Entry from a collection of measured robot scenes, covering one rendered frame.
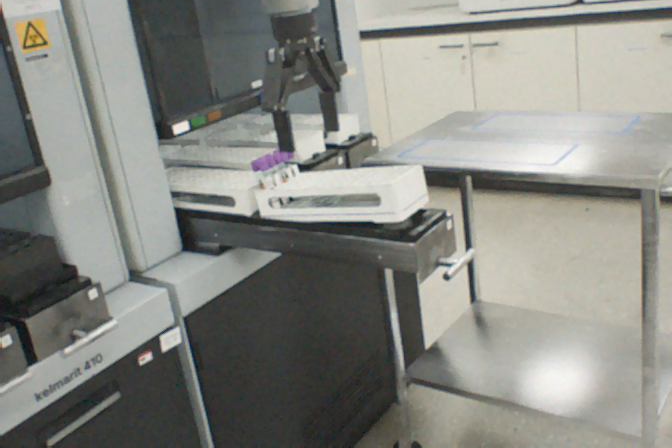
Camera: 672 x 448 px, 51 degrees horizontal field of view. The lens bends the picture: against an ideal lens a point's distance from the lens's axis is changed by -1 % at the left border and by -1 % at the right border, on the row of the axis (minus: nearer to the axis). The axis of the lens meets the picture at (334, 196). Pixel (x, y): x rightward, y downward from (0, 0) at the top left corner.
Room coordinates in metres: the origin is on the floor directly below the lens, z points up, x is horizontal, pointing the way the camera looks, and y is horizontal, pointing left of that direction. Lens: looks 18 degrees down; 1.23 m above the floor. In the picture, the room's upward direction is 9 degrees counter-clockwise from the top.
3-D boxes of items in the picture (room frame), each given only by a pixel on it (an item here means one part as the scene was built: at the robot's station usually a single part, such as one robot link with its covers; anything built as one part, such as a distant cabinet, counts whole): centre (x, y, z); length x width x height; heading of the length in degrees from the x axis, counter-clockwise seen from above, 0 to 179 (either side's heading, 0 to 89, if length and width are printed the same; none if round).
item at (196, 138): (1.86, 0.40, 0.83); 0.30 x 0.10 x 0.06; 53
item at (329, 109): (1.24, -0.01, 0.98); 0.03 x 0.01 x 0.07; 53
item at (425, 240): (1.25, 0.10, 0.78); 0.73 x 0.14 x 0.09; 53
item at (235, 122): (1.98, 0.31, 0.83); 0.30 x 0.10 x 0.06; 53
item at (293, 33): (1.18, 0.02, 1.12); 0.08 x 0.07 x 0.09; 143
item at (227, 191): (1.36, 0.25, 0.83); 0.30 x 0.10 x 0.06; 53
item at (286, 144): (1.13, 0.06, 0.98); 0.03 x 0.01 x 0.07; 53
